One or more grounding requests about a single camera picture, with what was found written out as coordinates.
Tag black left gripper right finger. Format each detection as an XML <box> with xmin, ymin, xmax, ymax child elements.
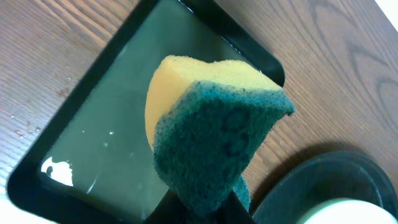
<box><xmin>222</xmin><ymin>191</ymin><xmax>256</xmax><ymax>224</ymax></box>

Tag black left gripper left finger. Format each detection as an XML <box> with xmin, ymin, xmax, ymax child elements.
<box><xmin>144</xmin><ymin>190</ymin><xmax>187</xmax><ymax>224</ymax></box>

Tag green and yellow sponge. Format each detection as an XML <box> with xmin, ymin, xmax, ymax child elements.
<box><xmin>145</xmin><ymin>55</ymin><xmax>295</xmax><ymax>216</ymax></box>

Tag mint green plate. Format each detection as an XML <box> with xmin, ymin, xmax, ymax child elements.
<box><xmin>297</xmin><ymin>198</ymin><xmax>397</xmax><ymax>224</ymax></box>

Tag black rectangular tray green liquid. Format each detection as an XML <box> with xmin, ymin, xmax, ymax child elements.
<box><xmin>7</xmin><ymin>0</ymin><xmax>285</xmax><ymax>223</ymax></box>

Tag black round tray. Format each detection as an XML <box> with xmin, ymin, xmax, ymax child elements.
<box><xmin>252</xmin><ymin>151</ymin><xmax>397</xmax><ymax>224</ymax></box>

